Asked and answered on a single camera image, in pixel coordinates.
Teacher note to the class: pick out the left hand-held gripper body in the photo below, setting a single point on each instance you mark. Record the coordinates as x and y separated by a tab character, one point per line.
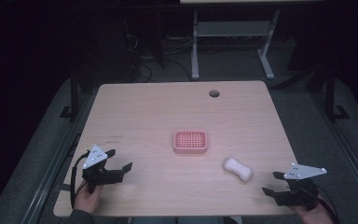
101	176

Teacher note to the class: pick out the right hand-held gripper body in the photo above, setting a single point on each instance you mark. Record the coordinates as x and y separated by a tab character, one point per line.
301	189

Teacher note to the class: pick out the white soap bar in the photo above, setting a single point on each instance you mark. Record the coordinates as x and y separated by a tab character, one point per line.
238	168

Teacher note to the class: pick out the pink soap dish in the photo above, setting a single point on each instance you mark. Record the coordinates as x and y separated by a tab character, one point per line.
190	141

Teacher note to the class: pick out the person's left hand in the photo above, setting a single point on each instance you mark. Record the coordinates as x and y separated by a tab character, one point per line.
87	198

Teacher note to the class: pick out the person's right hand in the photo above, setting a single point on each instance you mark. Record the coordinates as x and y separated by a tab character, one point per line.
313	216

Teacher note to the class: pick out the black metal stand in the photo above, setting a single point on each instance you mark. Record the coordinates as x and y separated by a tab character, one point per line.
74	93
330	93

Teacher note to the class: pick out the metal frame rail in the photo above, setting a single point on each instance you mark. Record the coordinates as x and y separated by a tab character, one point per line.
51	168
345	146

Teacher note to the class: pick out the white metal desk frame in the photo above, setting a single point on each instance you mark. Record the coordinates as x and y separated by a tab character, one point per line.
233	28

